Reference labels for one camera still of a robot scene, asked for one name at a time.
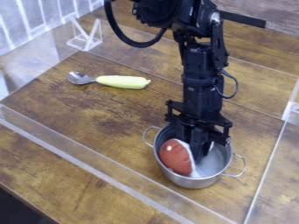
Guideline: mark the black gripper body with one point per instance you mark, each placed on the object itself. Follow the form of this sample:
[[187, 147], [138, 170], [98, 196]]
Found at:
[[213, 122]]

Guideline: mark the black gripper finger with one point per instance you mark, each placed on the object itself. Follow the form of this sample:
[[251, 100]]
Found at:
[[201, 143], [183, 132]]

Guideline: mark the red and white plush mushroom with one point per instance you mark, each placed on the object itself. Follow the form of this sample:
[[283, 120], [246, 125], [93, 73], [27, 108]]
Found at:
[[175, 155]]

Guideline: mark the silver pot with handles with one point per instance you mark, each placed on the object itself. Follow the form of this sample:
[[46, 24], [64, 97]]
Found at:
[[211, 166]]

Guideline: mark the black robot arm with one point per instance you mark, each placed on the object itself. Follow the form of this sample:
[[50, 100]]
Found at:
[[197, 25]]

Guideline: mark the clear acrylic triangle stand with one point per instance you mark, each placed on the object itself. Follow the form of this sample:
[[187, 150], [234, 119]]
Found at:
[[84, 41]]

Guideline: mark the spoon with yellow handle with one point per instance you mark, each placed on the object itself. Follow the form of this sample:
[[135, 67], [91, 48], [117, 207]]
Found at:
[[117, 81]]

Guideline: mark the black wall strip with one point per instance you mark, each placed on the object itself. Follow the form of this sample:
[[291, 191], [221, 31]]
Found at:
[[243, 19]]

